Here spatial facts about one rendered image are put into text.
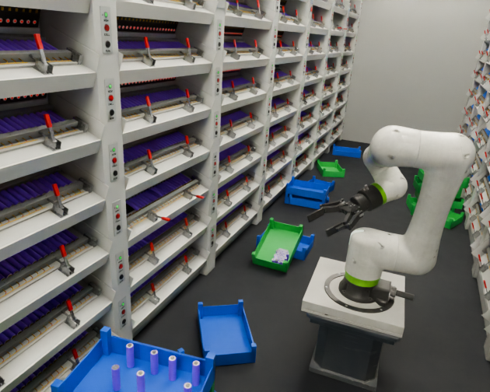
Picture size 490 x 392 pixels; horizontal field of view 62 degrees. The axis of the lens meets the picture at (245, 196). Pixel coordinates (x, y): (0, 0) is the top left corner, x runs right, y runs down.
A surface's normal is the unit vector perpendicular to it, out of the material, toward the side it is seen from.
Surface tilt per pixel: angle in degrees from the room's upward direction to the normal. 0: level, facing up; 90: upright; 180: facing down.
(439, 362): 0
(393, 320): 0
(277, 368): 0
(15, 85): 111
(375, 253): 88
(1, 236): 21
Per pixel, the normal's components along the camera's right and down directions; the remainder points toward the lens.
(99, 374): 0.06, -0.93
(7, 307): 0.38, -0.80
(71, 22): -0.40, 0.32
